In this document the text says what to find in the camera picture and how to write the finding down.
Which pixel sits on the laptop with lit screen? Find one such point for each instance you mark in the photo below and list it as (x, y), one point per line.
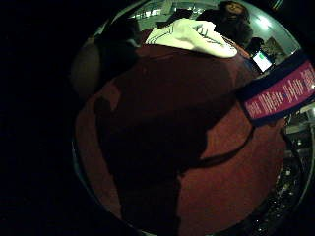
(262, 60)

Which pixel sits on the blue and pink box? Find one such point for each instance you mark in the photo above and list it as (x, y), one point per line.
(282, 93)

